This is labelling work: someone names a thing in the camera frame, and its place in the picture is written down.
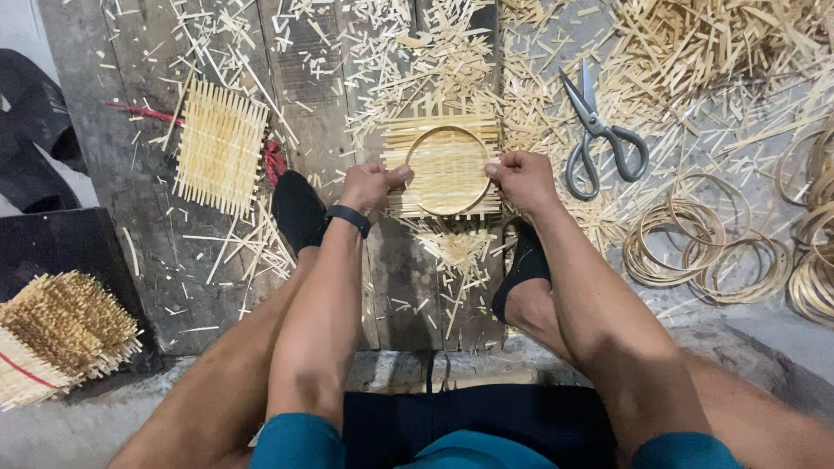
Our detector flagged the person's left hand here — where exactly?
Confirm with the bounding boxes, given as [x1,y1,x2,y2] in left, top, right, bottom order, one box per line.
[338,163,413,220]

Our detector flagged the person's right hand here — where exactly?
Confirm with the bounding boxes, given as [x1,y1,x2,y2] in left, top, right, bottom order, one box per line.
[484,151,563,220]

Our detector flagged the round bamboo ring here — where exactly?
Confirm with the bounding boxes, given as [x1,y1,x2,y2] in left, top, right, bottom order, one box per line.
[404,125,494,217]

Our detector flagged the square woven bamboo mat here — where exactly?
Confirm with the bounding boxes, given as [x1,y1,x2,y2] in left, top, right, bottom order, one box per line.
[172,78,269,220]
[381,112,503,220]

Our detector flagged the black wristband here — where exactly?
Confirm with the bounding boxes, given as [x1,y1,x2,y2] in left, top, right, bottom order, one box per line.
[324,205,372,239]

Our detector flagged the black left shoe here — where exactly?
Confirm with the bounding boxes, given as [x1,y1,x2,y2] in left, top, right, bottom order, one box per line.
[271,170,328,256]

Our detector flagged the black shoe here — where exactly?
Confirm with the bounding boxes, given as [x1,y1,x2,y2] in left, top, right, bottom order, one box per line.
[271,170,328,256]
[490,220,553,324]

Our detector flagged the black right shoe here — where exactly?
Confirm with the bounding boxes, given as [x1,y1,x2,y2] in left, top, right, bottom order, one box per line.
[490,220,553,324]

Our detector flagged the grey metal scissors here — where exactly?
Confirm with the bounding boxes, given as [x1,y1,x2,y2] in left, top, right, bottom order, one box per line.
[559,59,650,201]

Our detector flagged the pile of bamboo rings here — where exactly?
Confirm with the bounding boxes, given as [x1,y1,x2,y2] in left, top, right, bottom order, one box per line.
[622,127,834,327]

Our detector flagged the heap of bamboo strip scraps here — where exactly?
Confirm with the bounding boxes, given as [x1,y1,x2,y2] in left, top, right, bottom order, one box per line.
[62,0,834,341]

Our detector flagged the grey wooden plank platform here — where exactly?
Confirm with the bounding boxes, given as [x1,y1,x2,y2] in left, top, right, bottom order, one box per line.
[38,0,508,357]

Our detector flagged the black shorts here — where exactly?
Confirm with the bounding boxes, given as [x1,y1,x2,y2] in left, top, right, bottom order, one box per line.
[342,383,619,469]

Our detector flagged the person's left leg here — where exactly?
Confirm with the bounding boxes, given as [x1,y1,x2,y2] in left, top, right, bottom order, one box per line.
[106,246,320,469]

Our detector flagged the person's leg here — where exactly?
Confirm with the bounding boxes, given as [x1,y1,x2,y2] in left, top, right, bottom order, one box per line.
[503,279,834,469]
[106,246,320,469]

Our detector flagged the teal shirt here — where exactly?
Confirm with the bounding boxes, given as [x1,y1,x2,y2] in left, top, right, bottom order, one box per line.
[249,412,744,469]

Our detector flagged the black board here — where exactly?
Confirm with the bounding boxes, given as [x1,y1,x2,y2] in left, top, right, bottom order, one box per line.
[0,208,162,373]

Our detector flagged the person's right leg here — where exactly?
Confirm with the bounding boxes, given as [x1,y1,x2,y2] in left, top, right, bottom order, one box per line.
[503,279,834,469]

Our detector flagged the stack of woven bamboo mats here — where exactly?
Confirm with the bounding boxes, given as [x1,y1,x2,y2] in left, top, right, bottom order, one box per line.
[0,270,143,413]

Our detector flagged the black cloth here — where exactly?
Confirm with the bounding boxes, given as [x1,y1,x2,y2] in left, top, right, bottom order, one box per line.
[0,49,89,215]

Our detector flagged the red plastic string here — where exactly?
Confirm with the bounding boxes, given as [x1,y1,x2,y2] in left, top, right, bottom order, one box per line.
[106,101,288,188]

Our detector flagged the red tie string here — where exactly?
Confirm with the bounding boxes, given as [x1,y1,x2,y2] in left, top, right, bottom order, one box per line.
[0,352,61,390]

